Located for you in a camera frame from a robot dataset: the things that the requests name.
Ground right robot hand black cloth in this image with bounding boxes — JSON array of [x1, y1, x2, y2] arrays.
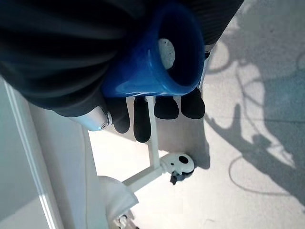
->
[[0, 0, 245, 144]]

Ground white caster wheel black brake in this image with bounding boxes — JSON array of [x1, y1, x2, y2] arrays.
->
[[114, 213, 140, 229], [159, 152, 196, 186]]

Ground white metal bed frame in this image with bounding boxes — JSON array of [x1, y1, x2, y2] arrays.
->
[[121, 95, 167, 194]]

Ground white bed corner bracket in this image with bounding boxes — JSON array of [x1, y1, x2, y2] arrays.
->
[[97, 175, 140, 229]]

